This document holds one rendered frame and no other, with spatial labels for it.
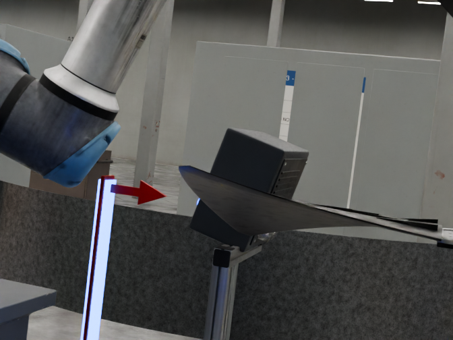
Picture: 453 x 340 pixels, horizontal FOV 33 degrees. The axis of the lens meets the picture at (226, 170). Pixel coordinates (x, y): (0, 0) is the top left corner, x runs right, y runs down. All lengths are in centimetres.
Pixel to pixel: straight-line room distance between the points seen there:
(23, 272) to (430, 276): 146
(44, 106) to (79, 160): 9
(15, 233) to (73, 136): 196
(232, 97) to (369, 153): 138
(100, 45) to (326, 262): 165
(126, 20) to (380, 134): 584
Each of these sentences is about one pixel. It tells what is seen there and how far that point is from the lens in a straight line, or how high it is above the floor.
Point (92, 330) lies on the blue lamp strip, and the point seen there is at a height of 104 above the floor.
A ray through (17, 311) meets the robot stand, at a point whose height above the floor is 99.
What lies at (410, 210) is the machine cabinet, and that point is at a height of 75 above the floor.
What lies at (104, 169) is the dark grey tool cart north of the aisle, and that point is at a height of 71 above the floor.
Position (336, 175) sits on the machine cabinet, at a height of 96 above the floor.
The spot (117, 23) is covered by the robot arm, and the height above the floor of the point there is 137.
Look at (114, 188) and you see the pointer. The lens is 76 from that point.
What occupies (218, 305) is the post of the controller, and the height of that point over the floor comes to 96.
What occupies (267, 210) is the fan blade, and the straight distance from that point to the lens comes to 74.
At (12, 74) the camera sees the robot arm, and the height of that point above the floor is 129.
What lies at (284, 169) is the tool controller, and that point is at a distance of 133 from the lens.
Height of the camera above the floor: 125
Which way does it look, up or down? 3 degrees down
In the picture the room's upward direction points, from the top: 7 degrees clockwise
